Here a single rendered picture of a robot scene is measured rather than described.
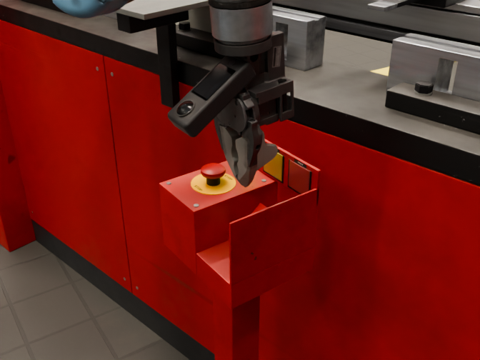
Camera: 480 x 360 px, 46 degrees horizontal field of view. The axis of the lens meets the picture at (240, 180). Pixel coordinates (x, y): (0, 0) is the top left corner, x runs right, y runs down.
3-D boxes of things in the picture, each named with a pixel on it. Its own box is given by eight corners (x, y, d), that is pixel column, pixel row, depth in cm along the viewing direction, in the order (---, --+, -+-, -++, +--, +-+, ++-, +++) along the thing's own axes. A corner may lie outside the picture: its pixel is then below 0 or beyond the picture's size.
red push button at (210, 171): (196, 185, 90) (195, 165, 88) (216, 178, 92) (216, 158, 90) (209, 195, 87) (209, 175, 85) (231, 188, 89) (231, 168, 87)
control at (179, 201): (163, 243, 95) (155, 148, 86) (239, 213, 104) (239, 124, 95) (231, 310, 81) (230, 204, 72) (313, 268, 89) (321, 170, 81)
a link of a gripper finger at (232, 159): (270, 173, 82) (268, 116, 77) (237, 188, 79) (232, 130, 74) (257, 165, 84) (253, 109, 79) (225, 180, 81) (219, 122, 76)
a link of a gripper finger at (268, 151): (284, 182, 79) (282, 123, 75) (251, 198, 77) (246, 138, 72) (270, 173, 82) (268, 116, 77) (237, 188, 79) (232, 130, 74)
